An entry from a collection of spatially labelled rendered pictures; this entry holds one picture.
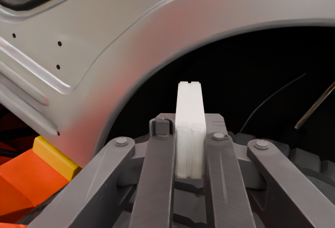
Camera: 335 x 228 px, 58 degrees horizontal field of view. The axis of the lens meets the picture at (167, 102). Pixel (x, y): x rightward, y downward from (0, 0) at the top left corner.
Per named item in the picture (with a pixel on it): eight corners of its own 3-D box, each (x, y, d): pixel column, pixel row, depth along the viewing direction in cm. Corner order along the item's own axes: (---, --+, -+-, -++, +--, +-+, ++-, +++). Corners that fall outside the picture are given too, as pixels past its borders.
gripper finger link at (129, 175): (173, 188, 14) (108, 186, 14) (177, 135, 18) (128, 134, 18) (174, 160, 13) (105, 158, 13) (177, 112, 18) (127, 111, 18)
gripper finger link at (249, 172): (207, 160, 13) (277, 163, 13) (201, 112, 18) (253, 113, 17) (205, 189, 14) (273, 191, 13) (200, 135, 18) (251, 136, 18)
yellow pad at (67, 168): (104, 156, 88) (109, 144, 85) (70, 182, 77) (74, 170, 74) (69, 129, 91) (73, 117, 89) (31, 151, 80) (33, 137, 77)
